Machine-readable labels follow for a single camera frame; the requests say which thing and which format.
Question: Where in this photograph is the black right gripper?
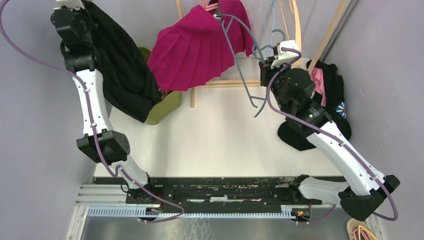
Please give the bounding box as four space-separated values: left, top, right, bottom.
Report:
260 55 293 112

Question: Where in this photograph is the beige wooden hanger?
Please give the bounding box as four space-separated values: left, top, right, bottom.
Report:
278 0 302 52

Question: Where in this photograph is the light blue hanger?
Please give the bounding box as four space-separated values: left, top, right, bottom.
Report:
262 0 276 45

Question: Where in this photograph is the magenta skirt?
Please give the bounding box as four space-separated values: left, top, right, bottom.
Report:
147 0 254 92

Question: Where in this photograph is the grey-blue plastic hanger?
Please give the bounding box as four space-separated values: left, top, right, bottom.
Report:
212 14 272 118

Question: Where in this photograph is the pink hanger hook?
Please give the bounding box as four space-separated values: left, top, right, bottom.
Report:
201 0 220 12

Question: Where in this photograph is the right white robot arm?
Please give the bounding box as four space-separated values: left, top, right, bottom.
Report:
258 59 400 221

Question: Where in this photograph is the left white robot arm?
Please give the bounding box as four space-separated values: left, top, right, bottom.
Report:
50 5 158 204

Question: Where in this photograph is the pink cloth on pile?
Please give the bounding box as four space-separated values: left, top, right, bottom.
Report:
310 67 327 107

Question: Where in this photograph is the black garment pile with flower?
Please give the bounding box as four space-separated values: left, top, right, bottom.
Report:
277 60 352 151

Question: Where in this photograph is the olive green plastic basket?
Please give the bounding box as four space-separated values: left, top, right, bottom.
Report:
133 47 182 126

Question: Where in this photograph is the hangers bundle in corner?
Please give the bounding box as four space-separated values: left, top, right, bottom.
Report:
346 218 378 240

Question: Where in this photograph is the grey wall conduit strip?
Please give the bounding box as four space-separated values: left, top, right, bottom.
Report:
318 0 359 62

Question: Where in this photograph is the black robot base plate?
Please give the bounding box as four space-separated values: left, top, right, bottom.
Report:
94 176 323 214

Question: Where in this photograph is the grey toothed cable rail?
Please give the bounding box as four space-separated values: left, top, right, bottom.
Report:
86 205 294 220

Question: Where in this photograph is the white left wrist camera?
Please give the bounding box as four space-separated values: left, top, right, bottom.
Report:
56 0 85 11

